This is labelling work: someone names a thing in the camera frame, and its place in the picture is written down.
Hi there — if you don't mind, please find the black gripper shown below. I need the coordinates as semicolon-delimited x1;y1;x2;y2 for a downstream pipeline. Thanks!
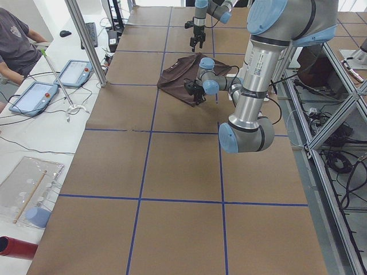
190;81;206;105
190;25;206;52

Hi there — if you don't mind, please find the dark brown t-shirt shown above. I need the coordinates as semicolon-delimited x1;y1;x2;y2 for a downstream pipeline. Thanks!
157;52;232;108

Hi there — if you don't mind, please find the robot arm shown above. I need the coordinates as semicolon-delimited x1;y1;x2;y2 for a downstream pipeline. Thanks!
197;0;338;153
185;0;237;52

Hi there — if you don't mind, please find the brown paper table cover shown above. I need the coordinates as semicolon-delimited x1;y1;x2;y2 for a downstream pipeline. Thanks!
29;7;327;274

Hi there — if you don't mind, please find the black keyboard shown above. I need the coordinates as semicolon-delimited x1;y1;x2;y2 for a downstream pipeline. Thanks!
85;22;98;48

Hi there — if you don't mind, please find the teach pendant far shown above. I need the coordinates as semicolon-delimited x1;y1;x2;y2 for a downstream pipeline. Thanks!
59;60;92;88

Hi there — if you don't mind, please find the teach pendant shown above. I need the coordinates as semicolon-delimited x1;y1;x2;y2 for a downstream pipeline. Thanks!
59;60;92;88
9;81;58;117

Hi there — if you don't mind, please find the black computer mouse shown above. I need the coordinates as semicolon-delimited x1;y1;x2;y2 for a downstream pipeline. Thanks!
59;30;72;38

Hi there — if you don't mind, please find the blue tape line right lengthwise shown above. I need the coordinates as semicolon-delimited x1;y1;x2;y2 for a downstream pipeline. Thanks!
126;7;173;275

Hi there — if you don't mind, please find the teach pendant near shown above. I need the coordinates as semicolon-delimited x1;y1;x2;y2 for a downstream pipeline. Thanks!
9;81;58;117

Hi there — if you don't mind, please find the blue tape line near crosswise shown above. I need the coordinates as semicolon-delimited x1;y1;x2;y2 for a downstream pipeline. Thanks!
59;194;308;207

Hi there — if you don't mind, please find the seated person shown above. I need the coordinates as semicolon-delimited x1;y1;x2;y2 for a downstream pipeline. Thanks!
1;8;46;85

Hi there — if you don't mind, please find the wooden stick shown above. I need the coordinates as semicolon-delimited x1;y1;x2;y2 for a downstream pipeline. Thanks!
13;170;47;224

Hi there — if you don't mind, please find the clear plastic bag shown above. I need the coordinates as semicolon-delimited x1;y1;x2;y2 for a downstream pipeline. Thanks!
1;157;64;229

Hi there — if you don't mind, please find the blue plastic cup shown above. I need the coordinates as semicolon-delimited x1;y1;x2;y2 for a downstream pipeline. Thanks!
26;207;51;228

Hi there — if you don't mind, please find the red cylinder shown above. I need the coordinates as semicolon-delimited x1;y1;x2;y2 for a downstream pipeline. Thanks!
1;236;38;260

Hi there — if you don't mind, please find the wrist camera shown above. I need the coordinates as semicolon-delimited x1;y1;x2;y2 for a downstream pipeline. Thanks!
184;81;195;96
184;21;194;29

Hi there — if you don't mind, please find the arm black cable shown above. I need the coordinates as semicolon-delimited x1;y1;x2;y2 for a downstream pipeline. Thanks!
217;65;283;125

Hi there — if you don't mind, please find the aluminium frame rack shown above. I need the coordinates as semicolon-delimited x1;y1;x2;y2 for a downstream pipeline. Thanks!
272;37;366;274

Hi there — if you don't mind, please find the aluminium frame post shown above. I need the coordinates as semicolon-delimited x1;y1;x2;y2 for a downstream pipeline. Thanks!
65;0;107;87

